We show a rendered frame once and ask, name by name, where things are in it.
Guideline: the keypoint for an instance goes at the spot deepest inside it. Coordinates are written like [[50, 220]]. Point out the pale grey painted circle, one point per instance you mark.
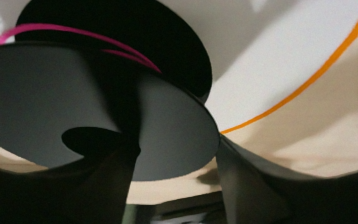
[[262, 51]]

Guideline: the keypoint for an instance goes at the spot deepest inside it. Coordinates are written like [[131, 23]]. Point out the black cable reel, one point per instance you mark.
[[47, 88]]

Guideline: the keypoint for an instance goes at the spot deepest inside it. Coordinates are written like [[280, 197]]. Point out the orange painted ring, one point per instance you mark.
[[330, 63]]

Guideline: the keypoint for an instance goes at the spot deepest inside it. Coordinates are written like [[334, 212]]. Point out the pink wire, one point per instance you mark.
[[148, 62]]

